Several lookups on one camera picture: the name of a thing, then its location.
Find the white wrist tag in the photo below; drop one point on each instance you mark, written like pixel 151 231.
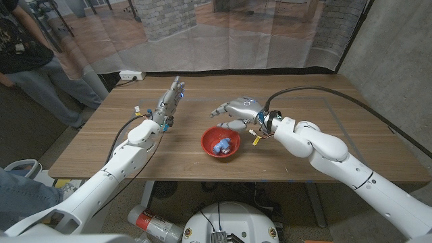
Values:
pixel 137 109

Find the grey finned electronics module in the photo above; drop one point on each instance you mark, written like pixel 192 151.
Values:
pixel 219 237

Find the black tripod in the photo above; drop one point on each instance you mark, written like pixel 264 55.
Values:
pixel 64 20

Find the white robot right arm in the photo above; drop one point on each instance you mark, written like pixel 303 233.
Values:
pixel 337 158

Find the white table leg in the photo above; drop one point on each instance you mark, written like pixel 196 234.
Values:
pixel 146 194

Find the yellow wrist tag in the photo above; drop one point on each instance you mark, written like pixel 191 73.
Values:
pixel 256 141

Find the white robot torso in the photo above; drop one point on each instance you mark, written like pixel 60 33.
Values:
pixel 231 219

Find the person in blue jeans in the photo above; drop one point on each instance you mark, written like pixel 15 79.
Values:
pixel 23 199

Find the white chair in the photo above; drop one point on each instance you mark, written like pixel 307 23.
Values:
pixel 23 165

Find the red bowl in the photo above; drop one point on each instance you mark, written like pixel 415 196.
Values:
pixel 211 138

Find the black round fan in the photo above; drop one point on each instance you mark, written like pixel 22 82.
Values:
pixel 164 189

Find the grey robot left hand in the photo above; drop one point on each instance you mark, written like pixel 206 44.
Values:
pixel 168 101

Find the white power strip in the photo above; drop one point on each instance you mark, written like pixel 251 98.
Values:
pixel 132 75

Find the person in black shirt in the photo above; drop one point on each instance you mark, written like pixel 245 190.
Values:
pixel 27 57

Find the blue toy camera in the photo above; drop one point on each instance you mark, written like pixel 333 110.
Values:
pixel 221 146

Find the grey table leg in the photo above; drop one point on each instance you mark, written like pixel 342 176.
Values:
pixel 315 202

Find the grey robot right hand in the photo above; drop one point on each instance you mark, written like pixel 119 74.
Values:
pixel 244 108

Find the printed room backdrop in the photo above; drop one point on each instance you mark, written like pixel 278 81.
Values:
pixel 209 37

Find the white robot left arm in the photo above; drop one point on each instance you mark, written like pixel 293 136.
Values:
pixel 101 182

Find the white and red cylinder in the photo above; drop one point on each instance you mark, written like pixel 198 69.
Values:
pixel 155 222

